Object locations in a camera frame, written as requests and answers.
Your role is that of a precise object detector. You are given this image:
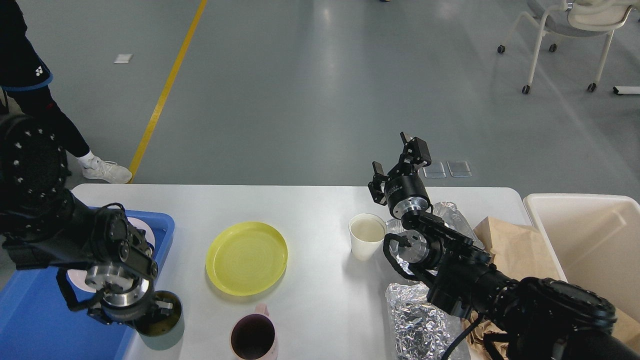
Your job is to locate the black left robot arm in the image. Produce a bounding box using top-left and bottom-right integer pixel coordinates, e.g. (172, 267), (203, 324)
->
(0, 115), (182, 337)

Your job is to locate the white bar on floor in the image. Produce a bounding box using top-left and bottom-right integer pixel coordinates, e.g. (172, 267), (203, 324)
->
(612, 85), (640, 96)

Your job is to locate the clear floor plate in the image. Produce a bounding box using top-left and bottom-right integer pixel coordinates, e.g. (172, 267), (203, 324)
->
(422, 161), (448, 179)
(446, 161), (473, 178)

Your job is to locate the crumpled foil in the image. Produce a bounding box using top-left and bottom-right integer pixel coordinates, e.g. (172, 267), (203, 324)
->
(384, 202), (485, 281)
(385, 283), (464, 360)

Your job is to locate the white plastic bin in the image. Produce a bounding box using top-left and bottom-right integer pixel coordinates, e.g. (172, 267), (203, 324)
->
(523, 193), (640, 321)

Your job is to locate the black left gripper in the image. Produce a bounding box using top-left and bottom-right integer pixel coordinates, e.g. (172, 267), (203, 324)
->
(86, 265), (176, 328)

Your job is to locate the white office chair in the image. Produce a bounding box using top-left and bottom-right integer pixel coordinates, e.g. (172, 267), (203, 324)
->
(496, 0), (639, 95)

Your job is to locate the clear floor plate left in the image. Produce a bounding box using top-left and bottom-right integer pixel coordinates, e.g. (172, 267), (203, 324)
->
(422, 161), (448, 179)

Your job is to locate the yellow plate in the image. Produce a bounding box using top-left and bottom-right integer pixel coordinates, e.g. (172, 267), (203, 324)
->
(205, 221), (289, 297)

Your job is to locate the pink mug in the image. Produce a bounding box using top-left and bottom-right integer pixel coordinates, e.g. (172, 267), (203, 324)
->
(230, 303), (279, 360)

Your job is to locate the pink plate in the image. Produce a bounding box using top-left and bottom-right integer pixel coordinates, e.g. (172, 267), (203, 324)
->
(67, 216), (156, 293)

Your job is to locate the crumpled foil front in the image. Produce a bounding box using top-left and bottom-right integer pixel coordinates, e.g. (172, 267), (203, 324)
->
(385, 283), (464, 360)

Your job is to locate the brown paper bag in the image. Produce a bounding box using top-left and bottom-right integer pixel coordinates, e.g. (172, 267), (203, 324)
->
(466, 217), (639, 360)

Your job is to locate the blue plastic tray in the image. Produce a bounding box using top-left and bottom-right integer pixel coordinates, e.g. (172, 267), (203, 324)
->
(0, 207), (176, 360)

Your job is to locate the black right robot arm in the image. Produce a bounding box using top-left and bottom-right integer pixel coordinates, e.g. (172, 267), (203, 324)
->
(368, 132), (639, 360)

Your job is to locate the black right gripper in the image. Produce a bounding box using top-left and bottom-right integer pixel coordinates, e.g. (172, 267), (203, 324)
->
(368, 132), (432, 219)

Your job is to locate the clear floor plate right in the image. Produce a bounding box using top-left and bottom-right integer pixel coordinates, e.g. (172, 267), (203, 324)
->
(446, 161), (473, 178)

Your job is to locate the dark green mug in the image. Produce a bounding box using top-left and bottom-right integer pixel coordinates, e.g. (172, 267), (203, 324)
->
(133, 291), (185, 351)

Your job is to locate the crumpled foil back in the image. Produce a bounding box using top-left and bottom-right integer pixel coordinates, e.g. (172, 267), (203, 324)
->
(384, 202), (485, 281)

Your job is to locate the person in black clothes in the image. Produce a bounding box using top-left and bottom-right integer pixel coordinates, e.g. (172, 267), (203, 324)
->
(0, 0), (133, 184)

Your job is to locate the white paper cup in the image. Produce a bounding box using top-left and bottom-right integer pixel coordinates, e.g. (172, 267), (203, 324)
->
(349, 213), (387, 261)

